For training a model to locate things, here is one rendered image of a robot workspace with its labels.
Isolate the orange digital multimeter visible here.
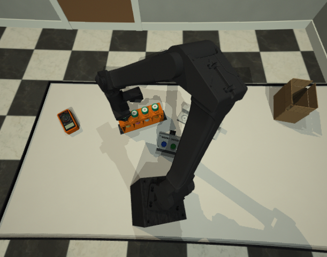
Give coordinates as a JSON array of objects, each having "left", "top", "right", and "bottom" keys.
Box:
[{"left": 57, "top": 109, "right": 79, "bottom": 134}]

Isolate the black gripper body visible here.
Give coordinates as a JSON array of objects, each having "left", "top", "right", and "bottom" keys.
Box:
[{"left": 110, "top": 99, "right": 131, "bottom": 120}]

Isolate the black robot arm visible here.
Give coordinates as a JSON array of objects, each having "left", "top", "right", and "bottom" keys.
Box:
[{"left": 95, "top": 40, "right": 248, "bottom": 213}]

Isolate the grey key housing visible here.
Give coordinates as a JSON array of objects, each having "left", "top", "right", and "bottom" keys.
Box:
[{"left": 156, "top": 130, "right": 181, "bottom": 155}]

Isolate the brown cardboard box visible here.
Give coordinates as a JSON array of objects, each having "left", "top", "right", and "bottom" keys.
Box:
[{"left": 273, "top": 78, "right": 318, "bottom": 123}]

